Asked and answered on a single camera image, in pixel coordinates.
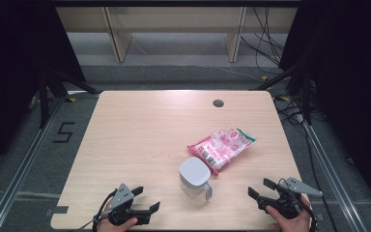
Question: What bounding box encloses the right hand-held gripper black cable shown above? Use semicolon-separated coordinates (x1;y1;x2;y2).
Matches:
302;201;319;232

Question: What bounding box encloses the thin white floor cable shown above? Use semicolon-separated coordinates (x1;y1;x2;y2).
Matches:
131;38;262;81

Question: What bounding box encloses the black metal stand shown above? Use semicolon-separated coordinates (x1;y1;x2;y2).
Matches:
249;61;313;125
38;69;100;130

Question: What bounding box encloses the light wooden shelf unit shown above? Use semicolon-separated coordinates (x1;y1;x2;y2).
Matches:
55;6;299;64

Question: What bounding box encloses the person's right hand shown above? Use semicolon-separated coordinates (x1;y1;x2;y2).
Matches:
265;196;313;232

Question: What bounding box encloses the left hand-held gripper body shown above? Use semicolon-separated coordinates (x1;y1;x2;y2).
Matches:
107;183;152;226

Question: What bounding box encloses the hanging black cable bundle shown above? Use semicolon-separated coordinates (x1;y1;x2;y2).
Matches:
240;7;286;75

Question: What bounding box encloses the aluminium floor rail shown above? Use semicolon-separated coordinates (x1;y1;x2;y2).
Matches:
0;96;66;232
302;122;368;232

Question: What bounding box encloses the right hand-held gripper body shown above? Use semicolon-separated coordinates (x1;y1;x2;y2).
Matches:
258;176;324;220

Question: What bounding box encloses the person's left hand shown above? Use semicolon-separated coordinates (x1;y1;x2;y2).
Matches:
97;200;139;232

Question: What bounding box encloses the pink snack bag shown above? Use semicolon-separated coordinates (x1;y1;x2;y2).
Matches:
186;127;259;176

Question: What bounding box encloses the dark curtain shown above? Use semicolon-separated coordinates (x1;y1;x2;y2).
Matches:
278;0;371;223
0;0;86;182

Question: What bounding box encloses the black floor cable bundle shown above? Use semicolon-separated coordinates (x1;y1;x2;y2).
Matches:
274;96;339;232

